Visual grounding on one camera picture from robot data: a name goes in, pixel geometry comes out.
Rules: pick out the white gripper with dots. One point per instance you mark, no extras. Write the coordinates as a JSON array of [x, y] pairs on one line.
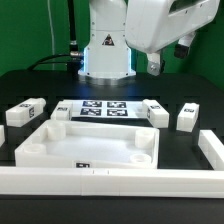
[[150, 25]]

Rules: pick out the white desk top tray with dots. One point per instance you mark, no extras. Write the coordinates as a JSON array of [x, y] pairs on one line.
[[72, 144]]

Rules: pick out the white marker sheet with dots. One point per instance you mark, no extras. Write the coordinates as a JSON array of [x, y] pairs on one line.
[[107, 109]]

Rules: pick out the white L-shaped fence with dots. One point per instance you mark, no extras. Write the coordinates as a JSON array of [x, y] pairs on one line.
[[111, 182]]

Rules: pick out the white block left edge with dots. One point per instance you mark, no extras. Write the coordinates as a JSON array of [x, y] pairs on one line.
[[2, 135]]

